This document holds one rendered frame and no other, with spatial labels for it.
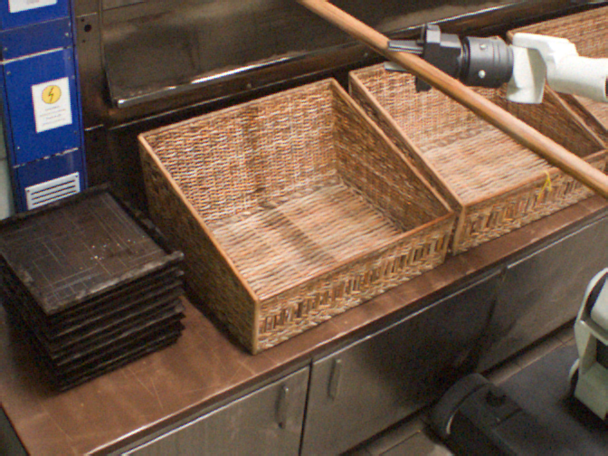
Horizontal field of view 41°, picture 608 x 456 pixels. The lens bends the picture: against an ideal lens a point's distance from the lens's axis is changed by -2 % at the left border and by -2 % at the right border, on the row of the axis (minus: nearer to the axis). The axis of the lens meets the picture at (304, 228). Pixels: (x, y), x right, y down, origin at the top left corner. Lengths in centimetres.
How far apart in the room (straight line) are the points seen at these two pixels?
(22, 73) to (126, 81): 24
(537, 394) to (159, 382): 111
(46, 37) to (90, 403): 70
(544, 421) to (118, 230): 123
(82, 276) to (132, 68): 48
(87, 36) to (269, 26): 45
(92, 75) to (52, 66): 12
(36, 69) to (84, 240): 34
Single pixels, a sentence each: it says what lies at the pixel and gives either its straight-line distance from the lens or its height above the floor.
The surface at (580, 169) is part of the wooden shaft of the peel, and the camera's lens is 127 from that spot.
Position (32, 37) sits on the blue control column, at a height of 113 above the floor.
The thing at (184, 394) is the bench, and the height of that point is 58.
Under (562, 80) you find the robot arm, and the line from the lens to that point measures 146.
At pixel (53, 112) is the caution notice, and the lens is 173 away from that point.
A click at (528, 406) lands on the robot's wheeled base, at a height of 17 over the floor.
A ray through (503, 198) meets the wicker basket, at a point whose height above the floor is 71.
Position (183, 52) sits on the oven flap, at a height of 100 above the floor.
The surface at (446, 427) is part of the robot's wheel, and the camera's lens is 230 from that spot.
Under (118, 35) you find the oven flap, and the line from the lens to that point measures 178.
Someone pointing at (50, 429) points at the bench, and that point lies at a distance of 161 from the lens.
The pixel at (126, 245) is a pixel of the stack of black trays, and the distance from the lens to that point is 162.
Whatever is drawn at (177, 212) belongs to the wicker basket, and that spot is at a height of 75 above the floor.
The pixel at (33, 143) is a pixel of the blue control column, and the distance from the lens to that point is 175.
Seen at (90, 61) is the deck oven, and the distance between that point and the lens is 176.
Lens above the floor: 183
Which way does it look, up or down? 38 degrees down
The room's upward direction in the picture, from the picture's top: 6 degrees clockwise
